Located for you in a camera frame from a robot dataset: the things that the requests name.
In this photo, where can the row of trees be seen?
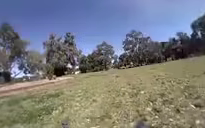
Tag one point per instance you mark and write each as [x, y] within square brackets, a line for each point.
[136, 50]

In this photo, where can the dry grass field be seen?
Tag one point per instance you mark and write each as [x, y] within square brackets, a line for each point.
[123, 96]

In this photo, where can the pale dirt path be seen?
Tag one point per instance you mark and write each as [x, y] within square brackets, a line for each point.
[20, 86]

